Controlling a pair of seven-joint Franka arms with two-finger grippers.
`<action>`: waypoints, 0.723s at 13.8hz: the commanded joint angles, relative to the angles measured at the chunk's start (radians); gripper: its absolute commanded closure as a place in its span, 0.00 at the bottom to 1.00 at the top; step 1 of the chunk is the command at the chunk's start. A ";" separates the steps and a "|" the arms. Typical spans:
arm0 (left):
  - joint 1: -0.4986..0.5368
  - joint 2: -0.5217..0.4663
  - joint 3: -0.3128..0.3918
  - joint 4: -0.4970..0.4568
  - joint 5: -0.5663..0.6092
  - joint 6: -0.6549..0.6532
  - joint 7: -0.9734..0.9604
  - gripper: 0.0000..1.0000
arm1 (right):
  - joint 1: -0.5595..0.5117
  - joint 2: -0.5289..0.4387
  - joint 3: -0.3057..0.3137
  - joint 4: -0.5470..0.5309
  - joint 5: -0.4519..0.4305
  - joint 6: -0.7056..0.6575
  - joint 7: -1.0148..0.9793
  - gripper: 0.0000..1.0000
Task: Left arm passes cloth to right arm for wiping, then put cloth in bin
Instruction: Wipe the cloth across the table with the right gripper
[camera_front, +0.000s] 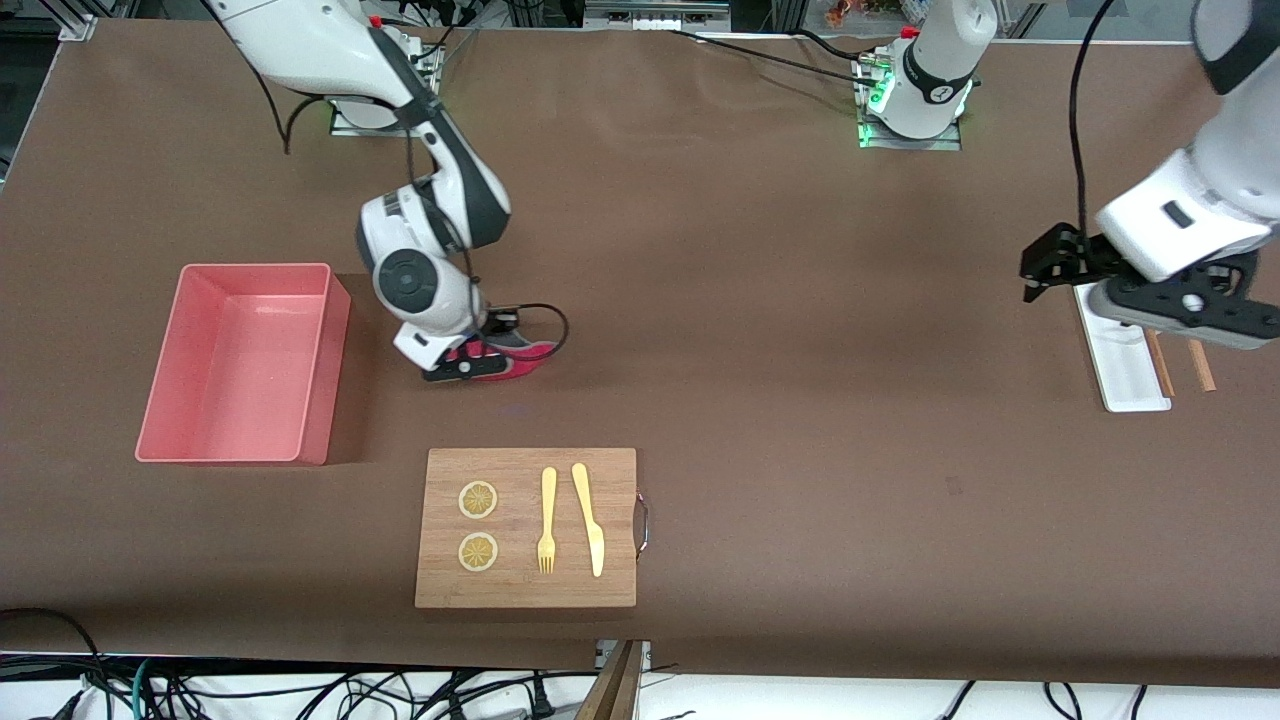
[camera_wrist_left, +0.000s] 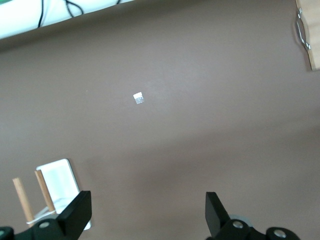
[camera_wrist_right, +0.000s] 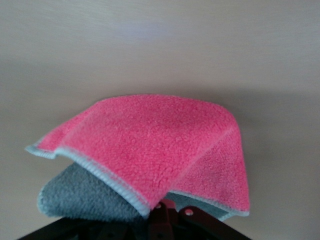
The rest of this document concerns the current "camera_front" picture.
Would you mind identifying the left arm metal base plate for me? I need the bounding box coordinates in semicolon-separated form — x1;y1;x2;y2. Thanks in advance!
855;55;963;151

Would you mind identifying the black looped cable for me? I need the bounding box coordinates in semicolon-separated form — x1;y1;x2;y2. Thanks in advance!
0;608;109;720

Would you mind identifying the aluminium frame profile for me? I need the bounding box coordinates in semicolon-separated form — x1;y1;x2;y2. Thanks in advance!
585;0;731;31

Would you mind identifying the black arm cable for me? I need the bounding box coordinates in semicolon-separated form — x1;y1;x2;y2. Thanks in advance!
1068;0;1116;236
205;0;571;357

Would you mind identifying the wooden beam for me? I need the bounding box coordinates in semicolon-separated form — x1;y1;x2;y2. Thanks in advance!
575;640;646;720

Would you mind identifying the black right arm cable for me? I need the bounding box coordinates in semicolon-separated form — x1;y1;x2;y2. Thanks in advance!
205;0;571;357

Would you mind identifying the pink plastic bin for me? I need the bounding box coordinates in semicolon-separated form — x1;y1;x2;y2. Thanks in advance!
135;263;352;467

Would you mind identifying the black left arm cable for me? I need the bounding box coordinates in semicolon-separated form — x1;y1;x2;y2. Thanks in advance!
1068;0;1116;236

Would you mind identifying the yellow plastic fork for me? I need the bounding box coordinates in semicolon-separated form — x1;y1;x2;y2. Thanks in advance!
537;466;558;575

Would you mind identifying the white rack base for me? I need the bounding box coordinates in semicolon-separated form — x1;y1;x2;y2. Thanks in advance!
1073;283;1172;413

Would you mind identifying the yellow plastic knife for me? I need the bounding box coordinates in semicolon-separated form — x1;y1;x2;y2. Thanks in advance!
571;462;606;578

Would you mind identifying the black cable on table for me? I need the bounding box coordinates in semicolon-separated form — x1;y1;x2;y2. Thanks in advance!
670;28;881;83

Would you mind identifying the teal cable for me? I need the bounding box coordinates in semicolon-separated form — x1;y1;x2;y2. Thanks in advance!
130;658;161;720

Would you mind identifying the wooden cutting board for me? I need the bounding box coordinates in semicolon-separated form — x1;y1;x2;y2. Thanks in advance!
415;447;651;609

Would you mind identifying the pink fleece cloth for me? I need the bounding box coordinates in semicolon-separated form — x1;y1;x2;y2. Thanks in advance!
445;335;559;382

